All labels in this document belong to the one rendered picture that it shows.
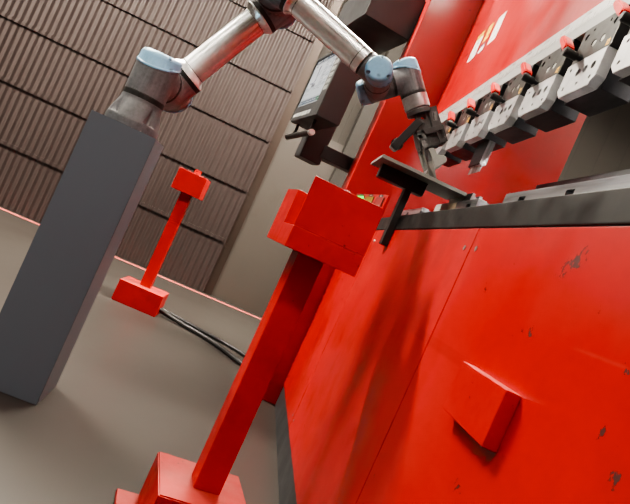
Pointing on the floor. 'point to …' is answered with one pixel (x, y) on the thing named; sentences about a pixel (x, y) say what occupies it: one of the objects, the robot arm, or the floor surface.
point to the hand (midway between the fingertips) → (430, 178)
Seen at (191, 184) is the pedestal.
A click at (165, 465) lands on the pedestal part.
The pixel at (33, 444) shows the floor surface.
